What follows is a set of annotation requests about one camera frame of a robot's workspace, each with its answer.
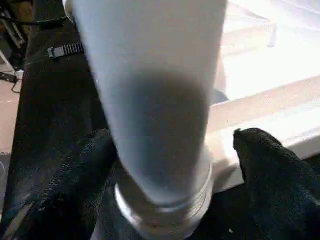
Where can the black work mat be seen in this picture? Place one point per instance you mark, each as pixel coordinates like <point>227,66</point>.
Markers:
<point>55,95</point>

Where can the white plastic table leg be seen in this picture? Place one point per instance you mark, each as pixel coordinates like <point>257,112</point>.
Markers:
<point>155,90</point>

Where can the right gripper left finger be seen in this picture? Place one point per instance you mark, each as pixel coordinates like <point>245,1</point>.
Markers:
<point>55,200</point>

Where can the white plastic table top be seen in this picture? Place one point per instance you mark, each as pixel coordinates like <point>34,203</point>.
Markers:
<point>270,65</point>

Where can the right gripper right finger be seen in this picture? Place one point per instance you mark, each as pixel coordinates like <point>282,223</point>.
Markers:
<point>285,200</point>

